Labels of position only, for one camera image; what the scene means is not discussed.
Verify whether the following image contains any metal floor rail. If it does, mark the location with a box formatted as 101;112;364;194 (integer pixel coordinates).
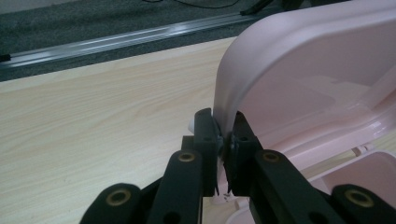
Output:
0;11;261;71

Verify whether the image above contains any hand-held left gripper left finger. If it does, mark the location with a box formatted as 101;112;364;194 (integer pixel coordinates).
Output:
181;107;222;198

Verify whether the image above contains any black metal stand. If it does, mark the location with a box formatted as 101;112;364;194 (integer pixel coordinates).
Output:
239;0;276;17

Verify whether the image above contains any pink storage box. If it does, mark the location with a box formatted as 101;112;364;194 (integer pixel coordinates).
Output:
187;0;396;224

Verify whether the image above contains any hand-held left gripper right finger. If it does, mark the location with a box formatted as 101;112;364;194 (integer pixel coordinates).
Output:
223;111;263;197

